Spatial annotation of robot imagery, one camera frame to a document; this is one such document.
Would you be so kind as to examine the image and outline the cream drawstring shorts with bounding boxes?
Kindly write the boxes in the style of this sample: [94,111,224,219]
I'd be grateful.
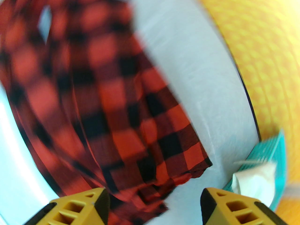
[232,162,277,203]

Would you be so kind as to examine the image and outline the teal plastic basket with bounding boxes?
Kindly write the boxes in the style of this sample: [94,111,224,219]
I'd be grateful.
[223,129,287,210]

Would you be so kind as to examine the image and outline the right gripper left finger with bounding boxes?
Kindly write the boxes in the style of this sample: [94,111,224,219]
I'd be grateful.
[23,188,110,225]

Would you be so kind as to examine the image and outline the red black plaid shirt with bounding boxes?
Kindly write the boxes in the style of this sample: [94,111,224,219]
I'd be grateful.
[0,0,213,225]

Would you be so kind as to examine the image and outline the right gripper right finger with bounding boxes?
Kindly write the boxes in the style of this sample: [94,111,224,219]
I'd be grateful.
[201,188,285,225]

